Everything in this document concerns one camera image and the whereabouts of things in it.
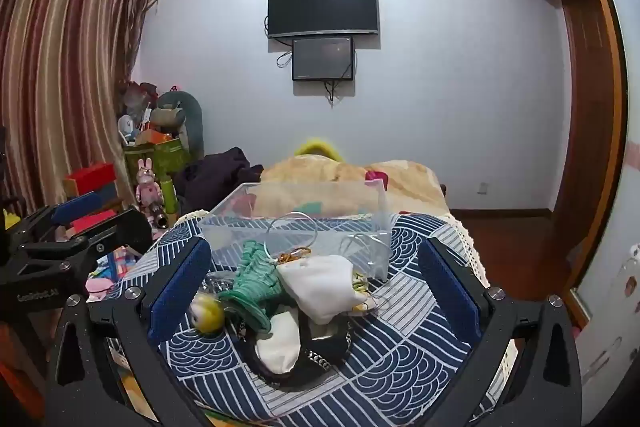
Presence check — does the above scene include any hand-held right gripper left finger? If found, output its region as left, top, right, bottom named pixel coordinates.
left=47, top=238, right=212, bottom=427

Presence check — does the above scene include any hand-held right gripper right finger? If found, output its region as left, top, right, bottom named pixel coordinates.
left=416, top=238, right=585, bottom=427

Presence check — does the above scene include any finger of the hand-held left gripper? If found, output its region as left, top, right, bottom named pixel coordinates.
left=10, top=191, right=119, bottom=244
left=25, top=206, right=154, bottom=269

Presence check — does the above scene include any doll with green dress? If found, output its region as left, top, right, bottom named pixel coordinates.
left=189, top=241, right=288, bottom=334

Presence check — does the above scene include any white cloth pouch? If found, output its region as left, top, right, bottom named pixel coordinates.
left=276, top=255, right=368, bottom=323

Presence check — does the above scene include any clear plastic storage box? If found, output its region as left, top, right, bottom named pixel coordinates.
left=196, top=181, right=392, bottom=281

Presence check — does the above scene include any blue box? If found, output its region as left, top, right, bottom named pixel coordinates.
left=75, top=184, right=119, bottom=208

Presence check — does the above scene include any red box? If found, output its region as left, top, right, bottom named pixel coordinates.
left=63, top=163, right=117, bottom=198

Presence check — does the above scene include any colourful printed mat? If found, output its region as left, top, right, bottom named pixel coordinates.
left=86, top=246, right=152, bottom=304

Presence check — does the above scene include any white lace cloth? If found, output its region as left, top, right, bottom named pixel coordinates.
left=447, top=211, right=492, bottom=289

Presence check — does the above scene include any pink rabbit figure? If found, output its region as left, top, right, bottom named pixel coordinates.
left=135, top=158, right=164, bottom=214

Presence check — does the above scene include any green cylinder tube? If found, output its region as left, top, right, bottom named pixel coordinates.
left=162, top=179, right=180, bottom=216

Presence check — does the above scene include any blue wave pattern cloth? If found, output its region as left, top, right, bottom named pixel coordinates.
left=120, top=211, right=516, bottom=427

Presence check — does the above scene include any small yellow white sock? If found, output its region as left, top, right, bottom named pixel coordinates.
left=351, top=273, right=379, bottom=314

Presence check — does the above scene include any green cardboard box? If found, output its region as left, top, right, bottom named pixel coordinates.
left=122, top=139, right=194, bottom=188

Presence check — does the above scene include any dark clothing pile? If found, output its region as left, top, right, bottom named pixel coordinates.
left=175, top=147, right=264, bottom=216

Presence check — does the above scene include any beige fleece blanket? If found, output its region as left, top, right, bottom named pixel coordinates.
left=260, top=154, right=451, bottom=216

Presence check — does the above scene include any gold ribbon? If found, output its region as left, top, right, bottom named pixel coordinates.
left=272, top=248, right=312, bottom=266

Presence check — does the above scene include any dark red flower bunch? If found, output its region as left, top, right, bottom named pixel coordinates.
left=120, top=79, right=159, bottom=108

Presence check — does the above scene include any striped brown curtain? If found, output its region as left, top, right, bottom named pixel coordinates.
left=0, top=0, right=157, bottom=220

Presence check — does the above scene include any grey plush toy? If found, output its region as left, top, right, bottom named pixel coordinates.
left=157, top=91, right=205, bottom=158

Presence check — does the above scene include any white door with stickers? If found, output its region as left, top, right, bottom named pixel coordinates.
left=570, top=0, right=640, bottom=427

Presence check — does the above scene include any yellow plush toy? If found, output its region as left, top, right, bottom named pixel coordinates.
left=294, top=138, right=339, bottom=160

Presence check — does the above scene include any brown wooden wardrobe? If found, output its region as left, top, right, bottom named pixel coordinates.
left=485, top=0, right=629, bottom=325

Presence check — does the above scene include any thin clear wire loop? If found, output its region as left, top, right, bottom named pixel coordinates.
left=264, top=211, right=322, bottom=259
left=342, top=231, right=392, bottom=279

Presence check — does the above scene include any small black wall monitor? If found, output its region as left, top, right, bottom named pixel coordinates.
left=292, top=36, right=356, bottom=82

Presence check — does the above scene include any black wall television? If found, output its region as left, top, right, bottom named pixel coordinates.
left=267, top=0, right=379, bottom=40

